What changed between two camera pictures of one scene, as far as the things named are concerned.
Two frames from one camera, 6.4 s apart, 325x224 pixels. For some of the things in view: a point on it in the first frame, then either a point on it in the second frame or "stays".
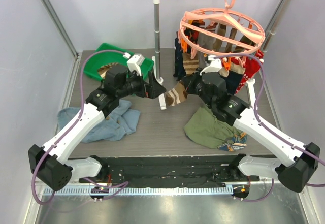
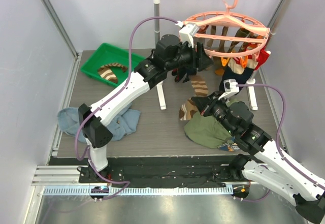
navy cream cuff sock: [233, 76] stays
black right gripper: [191, 84] to [206, 104]
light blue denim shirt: [120, 121] stays
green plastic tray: [95, 62] stays
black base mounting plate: [148, 172] stays
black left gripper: [151, 90] to [203, 59]
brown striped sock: [179, 92] to [189, 108]
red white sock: [252, 65] to [263, 56]
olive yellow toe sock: [244, 40] to [240, 32]
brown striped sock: [102, 69] stays
